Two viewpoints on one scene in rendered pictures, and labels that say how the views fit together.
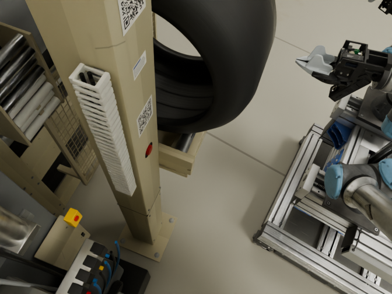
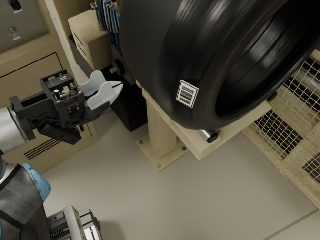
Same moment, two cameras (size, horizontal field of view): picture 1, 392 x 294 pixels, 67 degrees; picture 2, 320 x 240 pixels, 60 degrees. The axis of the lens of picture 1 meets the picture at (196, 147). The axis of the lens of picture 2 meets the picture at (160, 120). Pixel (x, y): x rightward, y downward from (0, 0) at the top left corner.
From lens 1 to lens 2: 1.04 m
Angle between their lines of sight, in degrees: 55
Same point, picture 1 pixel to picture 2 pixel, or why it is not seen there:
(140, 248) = not seen: hidden behind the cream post
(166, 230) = (153, 158)
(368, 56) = (43, 94)
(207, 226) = (135, 192)
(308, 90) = not seen: outside the picture
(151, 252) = (145, 140)
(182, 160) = not seen: hidden behind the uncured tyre
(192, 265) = (116, 162)
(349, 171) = (25, 182)
